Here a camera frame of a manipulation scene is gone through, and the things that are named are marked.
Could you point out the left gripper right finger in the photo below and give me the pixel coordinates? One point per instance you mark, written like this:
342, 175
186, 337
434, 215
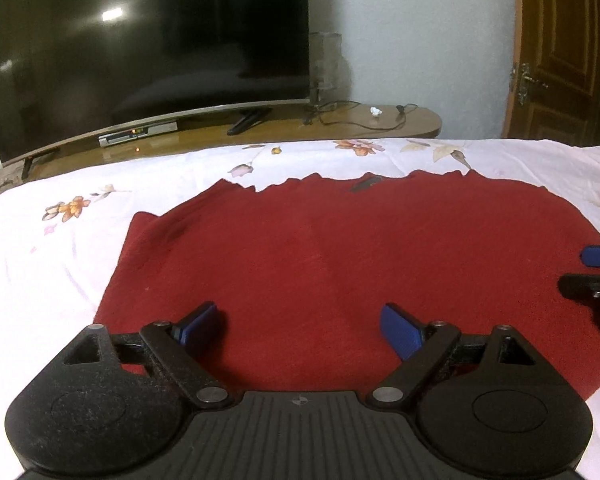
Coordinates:
478, 405

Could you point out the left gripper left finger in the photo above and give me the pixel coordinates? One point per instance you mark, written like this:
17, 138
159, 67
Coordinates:
111, 404

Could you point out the red embellished knit sweater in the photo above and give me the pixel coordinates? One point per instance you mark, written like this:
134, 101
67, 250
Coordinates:
300, 272

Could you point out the brown wooden door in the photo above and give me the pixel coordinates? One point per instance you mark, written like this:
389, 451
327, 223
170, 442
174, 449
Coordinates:
554, 91

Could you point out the floral white bed sheet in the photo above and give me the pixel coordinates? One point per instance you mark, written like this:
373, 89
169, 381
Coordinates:
61, 238

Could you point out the silver set-top box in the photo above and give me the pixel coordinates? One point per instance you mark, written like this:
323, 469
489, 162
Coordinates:
137, 133

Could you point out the clear glass vase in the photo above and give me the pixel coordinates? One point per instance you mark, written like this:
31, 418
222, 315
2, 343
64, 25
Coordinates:
324, 54

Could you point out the wooden TV stand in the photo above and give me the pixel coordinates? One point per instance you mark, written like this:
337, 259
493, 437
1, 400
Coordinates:
287, 123

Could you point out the large black television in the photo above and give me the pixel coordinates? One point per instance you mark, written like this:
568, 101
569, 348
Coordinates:
73, 67

